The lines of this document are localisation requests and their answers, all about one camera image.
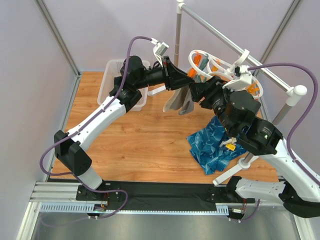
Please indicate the white round clip hanger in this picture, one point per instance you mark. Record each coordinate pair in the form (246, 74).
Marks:
(204, 66)

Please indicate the aluminium rail frame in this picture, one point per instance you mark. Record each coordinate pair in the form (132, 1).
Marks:
(53, 214)

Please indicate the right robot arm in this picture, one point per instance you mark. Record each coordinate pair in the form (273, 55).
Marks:
(237, 112)

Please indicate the cream beige sock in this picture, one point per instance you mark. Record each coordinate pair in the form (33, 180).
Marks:
(176, 101)

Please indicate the blue patterned cloth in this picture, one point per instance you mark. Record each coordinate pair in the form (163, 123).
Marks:
(207, 149)

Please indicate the metal drying rack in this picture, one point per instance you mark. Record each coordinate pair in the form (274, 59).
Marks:
(294, 93)

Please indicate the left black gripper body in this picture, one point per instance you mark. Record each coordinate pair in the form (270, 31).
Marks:
(167, 74)

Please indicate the black base mat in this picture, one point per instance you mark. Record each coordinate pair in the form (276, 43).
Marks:
(161, 197)

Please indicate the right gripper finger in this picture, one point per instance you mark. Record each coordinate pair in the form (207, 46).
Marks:
(201, 88)
(200, 96)

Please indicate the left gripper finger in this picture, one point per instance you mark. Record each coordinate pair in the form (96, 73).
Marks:
(181, 82)
(175, 73)

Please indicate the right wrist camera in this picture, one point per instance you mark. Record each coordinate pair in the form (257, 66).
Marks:
(243, 79)

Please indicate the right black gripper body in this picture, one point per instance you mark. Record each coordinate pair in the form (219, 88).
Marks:
(208, 94)

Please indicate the white plastic basket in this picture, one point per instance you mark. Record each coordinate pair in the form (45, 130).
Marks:
(113, 70)

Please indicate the grey sock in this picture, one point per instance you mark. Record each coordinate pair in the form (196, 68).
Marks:
(185, 100)

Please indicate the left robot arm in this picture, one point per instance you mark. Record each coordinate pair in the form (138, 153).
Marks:
(70, 148)

